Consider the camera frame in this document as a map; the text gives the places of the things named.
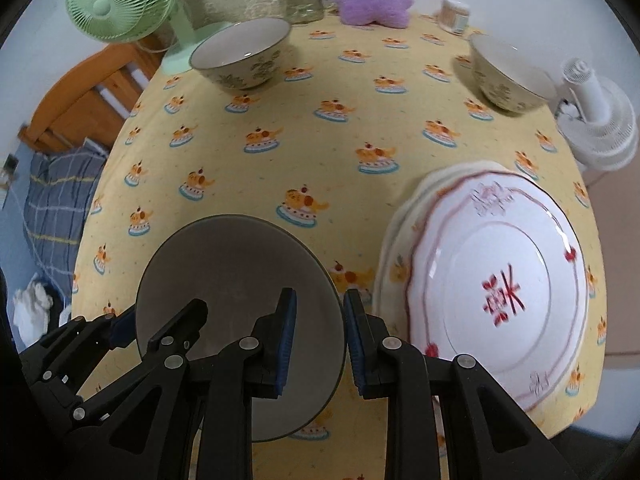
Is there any small floral bowl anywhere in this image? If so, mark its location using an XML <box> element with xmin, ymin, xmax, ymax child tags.
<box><xmin>136</xmin><ymin>214</ymin><xmax>346</xmax><ymax>441</ymax></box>

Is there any white red character plate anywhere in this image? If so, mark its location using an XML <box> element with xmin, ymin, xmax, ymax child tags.
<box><xmin>406</xmin><ymin>171</ymin><xmax>588</xmax><ymax>411</ymax></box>

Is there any oval yellow floral plate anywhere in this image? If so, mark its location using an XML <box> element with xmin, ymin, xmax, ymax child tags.
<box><xmin>372</xmin><ymin>160</ymin><xmax>509</xmax><ymax>314</ymax></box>

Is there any green floral bowl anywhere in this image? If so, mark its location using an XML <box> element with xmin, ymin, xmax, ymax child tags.
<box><xmin>469</xmin><ymin>34</ymin><xmax>556</xmax><ymax>114</ymax></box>
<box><xmin>189</xmin><ymin>18</ymin><xmax>292</xmax><ymax>90</ymax></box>

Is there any large yellow floral plate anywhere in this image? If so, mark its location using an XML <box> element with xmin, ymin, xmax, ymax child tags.
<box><xmin>371</xmin><ymin>160</ymin><xmax>508</xmax><ymax>341</ymax></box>

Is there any white plastic bag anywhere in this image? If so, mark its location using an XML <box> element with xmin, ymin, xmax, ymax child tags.
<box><xmin>13</xmin><ymin>278</ymin><xmax>53</xmax><ymax>344</ymax></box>

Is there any blue plaid pillow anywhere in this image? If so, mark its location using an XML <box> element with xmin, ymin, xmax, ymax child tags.
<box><xmin>24</xmin><ymin>146</ymin><xmax>106</xmax><ymax>299</ymax></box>

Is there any orange wooden headboard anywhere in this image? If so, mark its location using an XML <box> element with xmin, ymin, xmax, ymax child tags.
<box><xmin>17</xmin><ymin>44</ymin><xmax>162</xmax><ymax>154</ymax></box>

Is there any yellow cake pattern tablecloth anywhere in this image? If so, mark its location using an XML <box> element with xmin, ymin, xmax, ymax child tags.
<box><xmin>70</xmin><ymin>12</ymin><xmax>609</xmax><ymax>480</ymax></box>

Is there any white standing fan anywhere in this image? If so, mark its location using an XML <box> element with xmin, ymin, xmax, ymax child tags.
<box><xmin>555</xmin><ymin>58</ymin><xmax>639</xmax><ymax>172</ymax></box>

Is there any green desk fan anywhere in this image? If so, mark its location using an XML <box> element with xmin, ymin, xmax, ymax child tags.
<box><xmin>66</xmin><ymin>0</ymin><xmax>231</xmax><ymax>75</ymax></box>

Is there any toothpick container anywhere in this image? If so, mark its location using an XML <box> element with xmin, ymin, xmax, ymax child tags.
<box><xmin>437</xmin><ymin>0</ymin><xmax>471</xmax><ymax>36</ymax></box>

